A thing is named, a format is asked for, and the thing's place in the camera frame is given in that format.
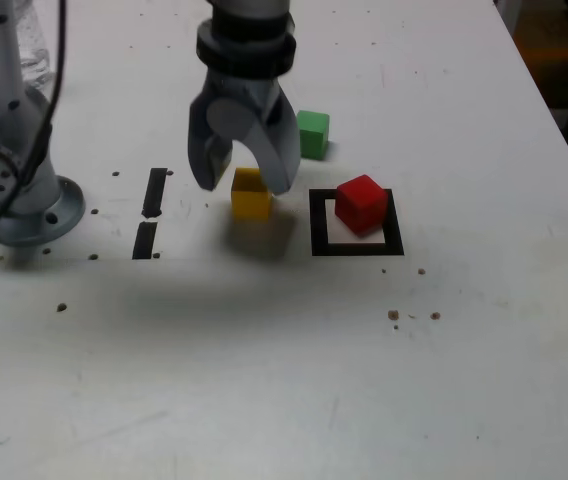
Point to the clear plastic bottle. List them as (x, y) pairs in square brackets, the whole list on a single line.
[(36, 65)]

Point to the yellow cube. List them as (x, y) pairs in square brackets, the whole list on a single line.
[(250, 204)]

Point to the green cube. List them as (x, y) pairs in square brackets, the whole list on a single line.
[(314, 137)]

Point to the black tape square outline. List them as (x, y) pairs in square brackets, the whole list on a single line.
[(316, 225)]

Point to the red cube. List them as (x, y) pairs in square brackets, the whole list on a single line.
[(361, 205)]

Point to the black tape strip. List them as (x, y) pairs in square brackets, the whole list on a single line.
[(154, 195)]

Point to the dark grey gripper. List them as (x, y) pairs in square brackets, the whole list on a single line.
[(244, 90)]

